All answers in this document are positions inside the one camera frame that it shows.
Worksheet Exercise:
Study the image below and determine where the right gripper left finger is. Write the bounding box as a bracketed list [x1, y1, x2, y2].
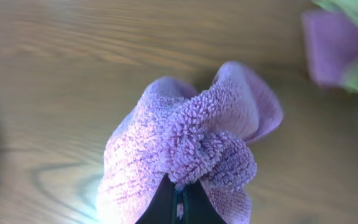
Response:
[135, 174, 178, 224]

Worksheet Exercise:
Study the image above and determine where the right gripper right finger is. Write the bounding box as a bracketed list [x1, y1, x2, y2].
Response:
[183, 180, 226, 224]

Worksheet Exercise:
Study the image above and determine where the purple microfibre cloth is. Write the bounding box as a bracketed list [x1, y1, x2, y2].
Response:
[96, 61, 283, 223]

